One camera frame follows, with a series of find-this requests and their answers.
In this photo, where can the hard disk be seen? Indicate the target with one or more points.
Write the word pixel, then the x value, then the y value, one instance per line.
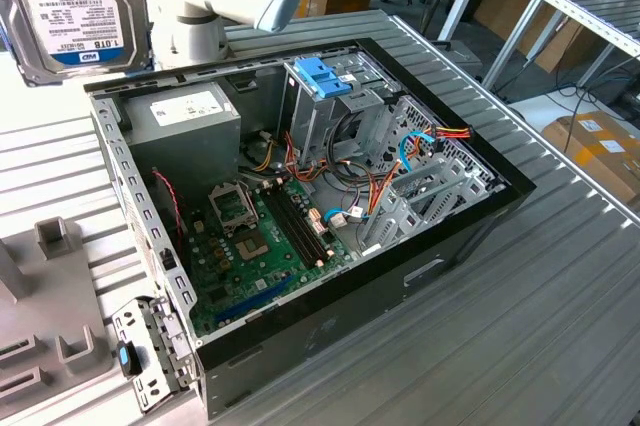
pixel 75 6

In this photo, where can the silver perforated disk bay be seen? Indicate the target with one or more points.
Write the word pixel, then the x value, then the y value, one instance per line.
pixel 395 226

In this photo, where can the grey Dell power supply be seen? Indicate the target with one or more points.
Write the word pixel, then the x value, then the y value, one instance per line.
pixel 185 146

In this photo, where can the silver drive cage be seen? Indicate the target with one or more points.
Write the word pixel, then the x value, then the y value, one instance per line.
pixel 305 116

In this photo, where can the grey parts rack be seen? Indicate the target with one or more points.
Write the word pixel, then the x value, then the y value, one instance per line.
pixel 50 306

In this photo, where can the black RAM slot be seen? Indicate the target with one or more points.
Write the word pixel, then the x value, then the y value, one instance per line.
pixel 296 226
pixel 289 226
pixel 310 226
pixel 303 226

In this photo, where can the silver hinged card retainer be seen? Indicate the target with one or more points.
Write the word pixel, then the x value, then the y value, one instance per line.
pixel 165 331

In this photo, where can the green motherboard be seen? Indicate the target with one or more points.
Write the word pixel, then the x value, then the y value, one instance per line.
pixel 280 266

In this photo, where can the black latch with blue stripe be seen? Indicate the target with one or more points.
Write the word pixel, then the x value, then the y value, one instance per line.
pixel 127 358

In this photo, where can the blue expansion slot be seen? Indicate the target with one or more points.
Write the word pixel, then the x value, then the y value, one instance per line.
pixel 255 298

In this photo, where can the open black PC case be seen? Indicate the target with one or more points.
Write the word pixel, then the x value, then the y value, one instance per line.
pixel 350 306

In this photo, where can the plain large cardboard box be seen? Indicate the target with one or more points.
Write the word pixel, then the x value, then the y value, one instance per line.
pixel 505 11

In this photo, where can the aluminium slat rack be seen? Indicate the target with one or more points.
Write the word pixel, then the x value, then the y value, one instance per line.
pixel 590 6

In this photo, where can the cardboard box with white labels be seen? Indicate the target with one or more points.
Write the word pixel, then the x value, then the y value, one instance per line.
pixel 590 146

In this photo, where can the blue plastic drive bracket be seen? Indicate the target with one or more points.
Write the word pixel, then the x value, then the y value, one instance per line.
pixel 320 76

